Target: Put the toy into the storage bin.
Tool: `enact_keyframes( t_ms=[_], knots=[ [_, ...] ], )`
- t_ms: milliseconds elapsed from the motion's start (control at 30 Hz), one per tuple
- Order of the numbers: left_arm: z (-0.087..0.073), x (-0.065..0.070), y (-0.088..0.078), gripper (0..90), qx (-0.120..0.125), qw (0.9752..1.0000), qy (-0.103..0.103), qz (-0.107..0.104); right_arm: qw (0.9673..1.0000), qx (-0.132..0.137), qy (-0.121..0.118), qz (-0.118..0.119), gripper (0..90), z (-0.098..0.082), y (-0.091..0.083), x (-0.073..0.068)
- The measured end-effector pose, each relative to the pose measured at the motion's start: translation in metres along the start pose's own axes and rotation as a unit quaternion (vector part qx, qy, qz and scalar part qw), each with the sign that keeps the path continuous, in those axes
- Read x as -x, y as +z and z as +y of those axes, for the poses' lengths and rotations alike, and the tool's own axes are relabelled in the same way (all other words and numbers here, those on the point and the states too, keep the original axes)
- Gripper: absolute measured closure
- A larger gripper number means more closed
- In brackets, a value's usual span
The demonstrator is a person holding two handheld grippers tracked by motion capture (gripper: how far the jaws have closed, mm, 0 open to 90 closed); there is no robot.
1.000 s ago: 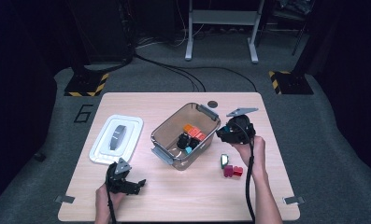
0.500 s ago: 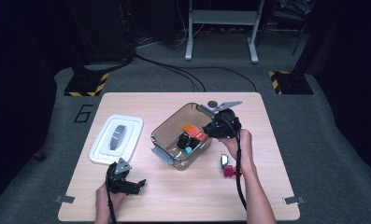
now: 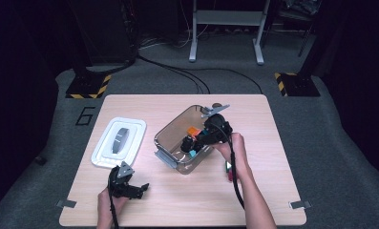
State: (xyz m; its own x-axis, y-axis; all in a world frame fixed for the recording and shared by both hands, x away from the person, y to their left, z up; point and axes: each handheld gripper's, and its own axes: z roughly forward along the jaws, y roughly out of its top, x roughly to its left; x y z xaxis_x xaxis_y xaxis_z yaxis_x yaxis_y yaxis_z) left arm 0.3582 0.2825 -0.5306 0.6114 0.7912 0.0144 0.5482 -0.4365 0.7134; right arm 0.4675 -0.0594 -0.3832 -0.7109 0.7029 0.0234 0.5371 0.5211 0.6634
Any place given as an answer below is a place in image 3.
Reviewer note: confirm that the white metal stand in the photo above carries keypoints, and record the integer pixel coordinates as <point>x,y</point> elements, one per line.
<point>228,17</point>

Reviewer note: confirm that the person's right hand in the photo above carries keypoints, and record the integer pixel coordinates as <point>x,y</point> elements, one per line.
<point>241,156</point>

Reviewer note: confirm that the black yellow striped stand base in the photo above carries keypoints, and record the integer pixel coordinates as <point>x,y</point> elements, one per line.
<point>85,86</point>
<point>300,86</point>

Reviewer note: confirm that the person's left hand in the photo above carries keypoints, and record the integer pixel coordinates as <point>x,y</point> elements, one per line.
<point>106,206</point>

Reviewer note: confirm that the dark round table grommet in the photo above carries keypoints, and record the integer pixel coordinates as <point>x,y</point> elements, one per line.
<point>216,104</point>

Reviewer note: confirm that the black floor tape marking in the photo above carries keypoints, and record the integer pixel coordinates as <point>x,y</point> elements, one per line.
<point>80,116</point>

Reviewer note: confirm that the grey tape strip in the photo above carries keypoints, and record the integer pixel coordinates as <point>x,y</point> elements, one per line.
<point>300,204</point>
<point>66,204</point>

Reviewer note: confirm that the green toy block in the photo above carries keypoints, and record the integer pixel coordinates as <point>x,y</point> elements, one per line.
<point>227,165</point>

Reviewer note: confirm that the dark cluttered cart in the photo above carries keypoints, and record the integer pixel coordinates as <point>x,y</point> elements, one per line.
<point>300,12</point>

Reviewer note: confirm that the small black floor object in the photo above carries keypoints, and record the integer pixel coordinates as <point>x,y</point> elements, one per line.
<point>40,160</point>

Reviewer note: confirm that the yellow toy block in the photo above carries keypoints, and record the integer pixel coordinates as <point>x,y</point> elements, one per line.
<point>193,131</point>

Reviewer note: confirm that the black toy block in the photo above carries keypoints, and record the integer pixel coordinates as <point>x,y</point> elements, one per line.
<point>187,144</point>

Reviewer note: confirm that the light teal toy block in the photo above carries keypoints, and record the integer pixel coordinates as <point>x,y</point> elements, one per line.
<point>193,153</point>

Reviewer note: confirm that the black equipment rack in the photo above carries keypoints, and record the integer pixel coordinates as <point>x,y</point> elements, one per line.
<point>107,31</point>

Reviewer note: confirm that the purple toy block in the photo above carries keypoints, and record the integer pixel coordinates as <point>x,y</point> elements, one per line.
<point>230,175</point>

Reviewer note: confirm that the transparent brown storage box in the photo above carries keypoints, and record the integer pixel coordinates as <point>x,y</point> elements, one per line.
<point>174,130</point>

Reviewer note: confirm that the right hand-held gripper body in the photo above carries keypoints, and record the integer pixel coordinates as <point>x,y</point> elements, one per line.
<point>219,130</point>

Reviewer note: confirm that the dark curtain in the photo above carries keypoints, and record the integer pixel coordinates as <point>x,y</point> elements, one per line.
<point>362,79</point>
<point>12,95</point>

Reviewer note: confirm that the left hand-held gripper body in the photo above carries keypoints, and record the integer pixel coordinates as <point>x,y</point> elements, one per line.
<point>120,186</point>

